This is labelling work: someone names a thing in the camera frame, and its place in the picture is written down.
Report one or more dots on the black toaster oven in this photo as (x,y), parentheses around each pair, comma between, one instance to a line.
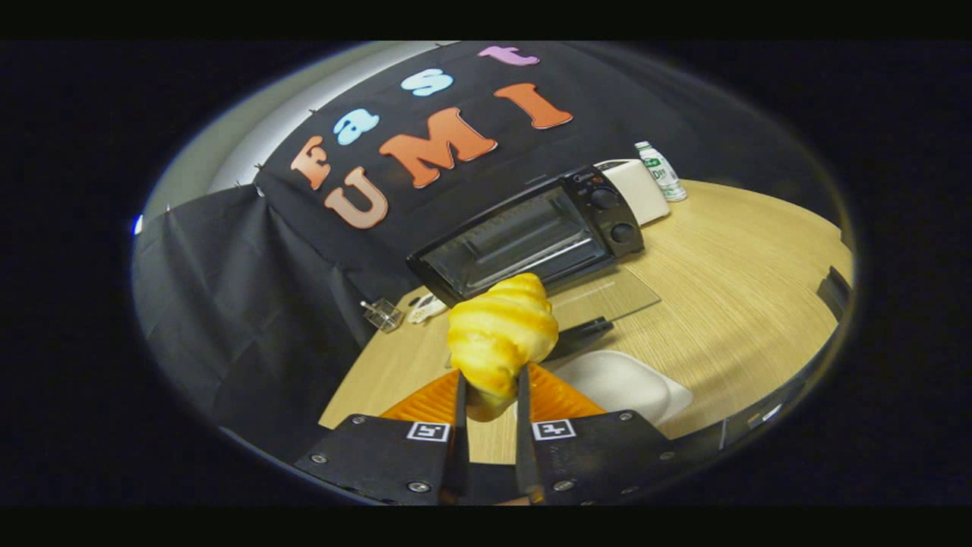
(607,214)

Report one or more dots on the black backdrop cloth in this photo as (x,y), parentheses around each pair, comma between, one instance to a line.
(243,304)

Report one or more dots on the white bread toaster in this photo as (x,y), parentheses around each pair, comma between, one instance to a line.
(638,194)

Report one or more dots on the small white seasoning dish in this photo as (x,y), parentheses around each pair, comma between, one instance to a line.
(425,310)

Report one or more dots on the white ceramic plate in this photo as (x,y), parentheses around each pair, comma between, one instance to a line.
(623,384)

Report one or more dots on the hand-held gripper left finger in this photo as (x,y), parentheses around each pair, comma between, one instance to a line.
(380,456)

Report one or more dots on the white green-label bottle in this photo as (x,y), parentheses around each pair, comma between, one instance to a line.
(662,173)

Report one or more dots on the golden croissant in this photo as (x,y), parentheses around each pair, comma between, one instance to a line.
(497,334)

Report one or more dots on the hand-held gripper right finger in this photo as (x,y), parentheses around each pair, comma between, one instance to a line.
(592,456)

